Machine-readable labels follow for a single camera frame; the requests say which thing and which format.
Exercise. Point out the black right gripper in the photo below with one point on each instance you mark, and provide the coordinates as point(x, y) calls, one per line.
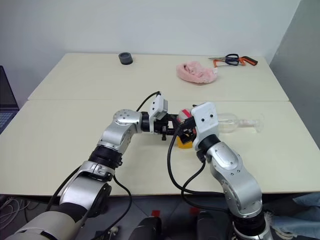
point(188, 126)

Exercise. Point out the yellow drink bottle red label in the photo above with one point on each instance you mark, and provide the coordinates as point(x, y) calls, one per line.
point(184, 147)

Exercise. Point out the blue denim jeans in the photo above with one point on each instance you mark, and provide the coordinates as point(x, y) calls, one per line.
point(297, 215)

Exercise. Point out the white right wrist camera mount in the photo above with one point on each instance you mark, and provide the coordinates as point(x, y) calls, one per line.
point(206, 120)

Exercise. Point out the dark open laptop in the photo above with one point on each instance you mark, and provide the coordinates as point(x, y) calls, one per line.
point(6, 95)

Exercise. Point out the pink fluffy cloth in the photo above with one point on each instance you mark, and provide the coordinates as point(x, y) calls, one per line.
point(195, 72)

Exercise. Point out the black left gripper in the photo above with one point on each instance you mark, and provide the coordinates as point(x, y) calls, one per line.
point(162, 125)

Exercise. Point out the dark grey round cylinder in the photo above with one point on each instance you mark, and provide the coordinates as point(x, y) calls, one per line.
point(125, 58)

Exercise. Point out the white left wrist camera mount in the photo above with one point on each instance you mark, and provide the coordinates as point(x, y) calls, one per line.
point(156, 105)

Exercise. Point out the clear wine glass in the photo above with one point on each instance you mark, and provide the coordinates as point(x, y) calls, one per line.
point(230, 122)

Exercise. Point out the grey partition panel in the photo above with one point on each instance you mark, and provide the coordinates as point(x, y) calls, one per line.
point(297, 45)

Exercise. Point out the orange black hacksaw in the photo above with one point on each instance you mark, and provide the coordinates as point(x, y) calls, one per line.
point(248, 60)

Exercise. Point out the dark rounded shape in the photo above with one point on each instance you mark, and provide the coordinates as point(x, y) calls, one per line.
point(147, 228)

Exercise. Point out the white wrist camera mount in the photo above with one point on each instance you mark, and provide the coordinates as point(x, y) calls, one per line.
point(156, 105)
point(206, 120)

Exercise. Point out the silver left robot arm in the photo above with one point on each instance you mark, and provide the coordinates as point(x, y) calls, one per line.
point(120, 132)

